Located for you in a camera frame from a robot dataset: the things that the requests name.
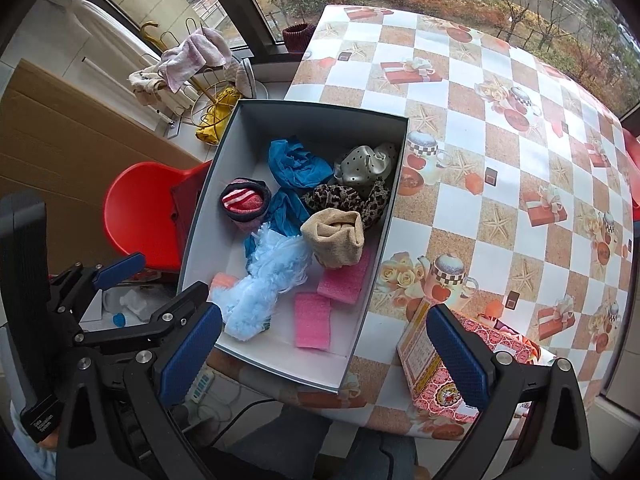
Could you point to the leopard print scrunchie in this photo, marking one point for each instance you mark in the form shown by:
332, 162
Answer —
330, 199

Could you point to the light blue fluffy scrunchie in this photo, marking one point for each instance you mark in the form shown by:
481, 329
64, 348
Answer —
260, 290

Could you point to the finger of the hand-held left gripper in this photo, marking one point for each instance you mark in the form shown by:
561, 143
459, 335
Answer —
120, 267
175, 305

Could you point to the white curtain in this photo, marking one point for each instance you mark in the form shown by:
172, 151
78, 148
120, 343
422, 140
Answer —
105, 30

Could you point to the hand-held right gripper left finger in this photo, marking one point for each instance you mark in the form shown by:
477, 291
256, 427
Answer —
192, 355

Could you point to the yellow cloth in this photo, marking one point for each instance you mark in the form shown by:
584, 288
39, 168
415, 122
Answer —
217, 117

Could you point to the cream hanging cloth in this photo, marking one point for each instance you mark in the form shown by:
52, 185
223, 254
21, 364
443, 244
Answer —
145, 85

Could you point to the red plastic basin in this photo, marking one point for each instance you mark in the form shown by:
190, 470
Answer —
634, 155

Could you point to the grey cardboard box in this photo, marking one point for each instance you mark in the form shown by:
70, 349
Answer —
280, 345

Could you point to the red plastic chair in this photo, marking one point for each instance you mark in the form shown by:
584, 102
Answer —
140, 210

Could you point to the pink striped sock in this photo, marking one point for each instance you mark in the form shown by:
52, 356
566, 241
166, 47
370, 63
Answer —
245, 202

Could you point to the tan sock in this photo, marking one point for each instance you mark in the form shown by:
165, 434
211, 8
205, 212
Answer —
335, 240

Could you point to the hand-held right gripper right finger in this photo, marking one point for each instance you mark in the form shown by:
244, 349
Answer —
457, 355

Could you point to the small blue cap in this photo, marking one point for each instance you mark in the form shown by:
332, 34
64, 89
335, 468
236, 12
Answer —
120, 320

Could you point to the brown cardboard sheet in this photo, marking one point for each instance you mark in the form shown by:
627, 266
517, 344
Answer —
75, 130

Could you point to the cream polka dot scrunchie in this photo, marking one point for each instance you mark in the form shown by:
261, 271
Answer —
360, 172

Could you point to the red patterned carton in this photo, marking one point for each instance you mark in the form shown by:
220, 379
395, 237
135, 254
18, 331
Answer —
417, 360

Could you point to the pink sponge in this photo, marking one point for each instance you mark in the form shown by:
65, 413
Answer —
345, 280
312, 322

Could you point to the white power strip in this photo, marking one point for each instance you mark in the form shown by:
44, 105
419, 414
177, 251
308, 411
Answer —
201, 386

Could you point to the blue cloth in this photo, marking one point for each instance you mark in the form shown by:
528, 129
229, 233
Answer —
295, 167

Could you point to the checkered patterned tablecloth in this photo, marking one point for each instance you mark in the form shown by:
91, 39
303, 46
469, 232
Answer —
500, 170

